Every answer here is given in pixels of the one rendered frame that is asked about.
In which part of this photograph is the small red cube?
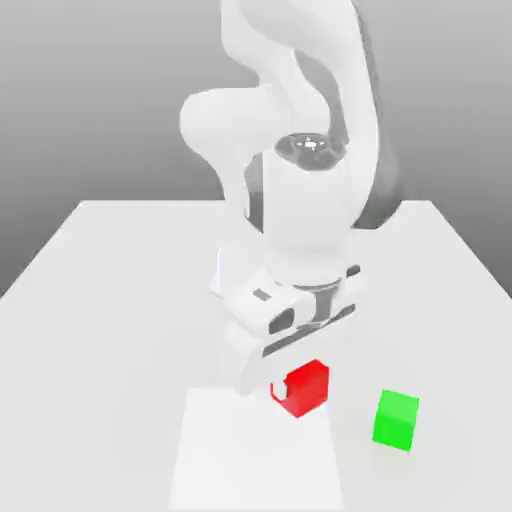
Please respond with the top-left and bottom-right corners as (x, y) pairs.
(270, 358), (331, 420)

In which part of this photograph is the small green cube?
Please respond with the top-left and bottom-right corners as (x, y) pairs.
(371, 389), (421, 454)

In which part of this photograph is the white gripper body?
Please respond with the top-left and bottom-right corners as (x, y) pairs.
(238, 265), (364, 397)

